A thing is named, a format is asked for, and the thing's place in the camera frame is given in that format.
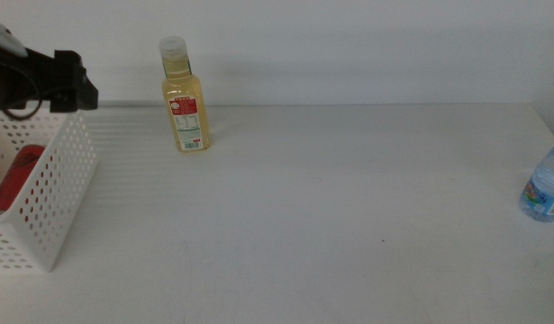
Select red drink can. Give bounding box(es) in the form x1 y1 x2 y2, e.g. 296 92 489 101
0 144 47 218

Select thin black wire loop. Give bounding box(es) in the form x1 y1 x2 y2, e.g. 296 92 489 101
0 62 46 122

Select yellow liquid bottle white cap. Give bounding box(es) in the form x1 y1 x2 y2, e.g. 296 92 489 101
158 35 212 153

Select white perforated plastic basket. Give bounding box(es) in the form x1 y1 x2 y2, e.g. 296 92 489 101
0 107 99 275

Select small water bottle blue cap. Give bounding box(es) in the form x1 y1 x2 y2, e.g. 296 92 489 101
518 142 554 223

